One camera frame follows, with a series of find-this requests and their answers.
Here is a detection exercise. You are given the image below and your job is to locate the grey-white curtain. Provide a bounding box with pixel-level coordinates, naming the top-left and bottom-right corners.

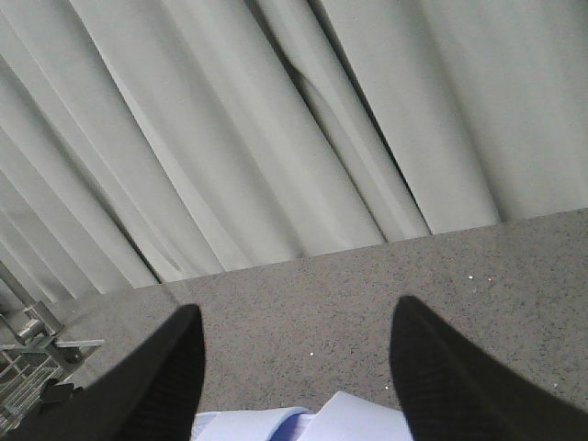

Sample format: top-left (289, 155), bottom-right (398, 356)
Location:
top-left (1, 1), bottom-right (587, 302)

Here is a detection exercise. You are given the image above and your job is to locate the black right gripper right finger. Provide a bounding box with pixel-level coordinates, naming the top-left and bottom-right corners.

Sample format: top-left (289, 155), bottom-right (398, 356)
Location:
top-left (389, 296), bottom-right (587, 440)

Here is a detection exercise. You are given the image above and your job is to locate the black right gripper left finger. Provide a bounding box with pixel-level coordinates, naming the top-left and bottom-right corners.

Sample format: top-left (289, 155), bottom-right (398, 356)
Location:
top-left (7, 304), bottom-right (205, 441)

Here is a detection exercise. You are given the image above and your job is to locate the metal frame stand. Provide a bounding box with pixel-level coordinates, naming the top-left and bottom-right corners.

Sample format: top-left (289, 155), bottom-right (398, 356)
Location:
top-left (1, 265), bottom-right (104, 436)

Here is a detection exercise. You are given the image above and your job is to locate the light blue slipper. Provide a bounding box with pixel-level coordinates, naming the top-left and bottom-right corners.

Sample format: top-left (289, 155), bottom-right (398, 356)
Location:
top-left (191, 391), bottom-right (413, 441)

